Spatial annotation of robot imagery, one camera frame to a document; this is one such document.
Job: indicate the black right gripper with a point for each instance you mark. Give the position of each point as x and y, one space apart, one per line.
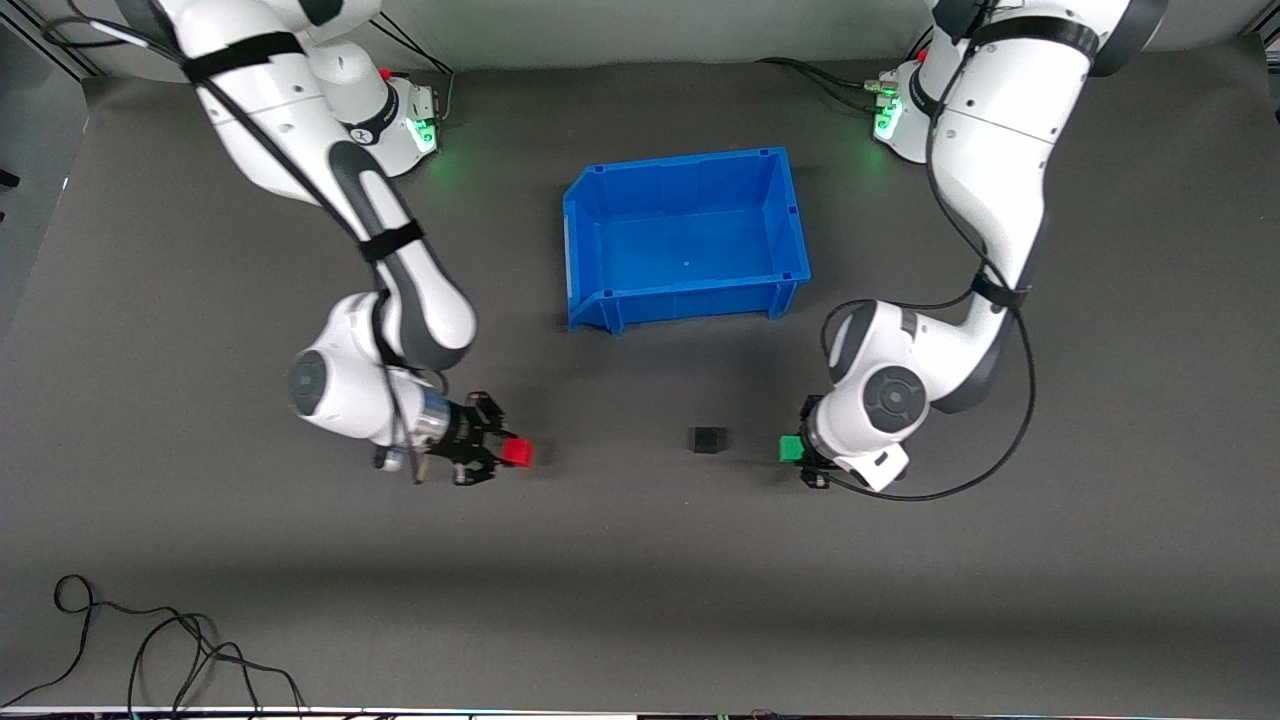
466 428

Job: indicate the small red cube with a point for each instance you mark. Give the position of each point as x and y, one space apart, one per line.
518 452

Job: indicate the small green cube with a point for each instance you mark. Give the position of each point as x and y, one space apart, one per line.
790 449

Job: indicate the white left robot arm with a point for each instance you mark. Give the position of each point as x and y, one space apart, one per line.
1000 150

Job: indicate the small black cube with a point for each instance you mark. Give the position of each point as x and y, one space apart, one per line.
708 440

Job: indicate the blue plastic storage bin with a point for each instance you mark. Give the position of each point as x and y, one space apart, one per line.
690 240

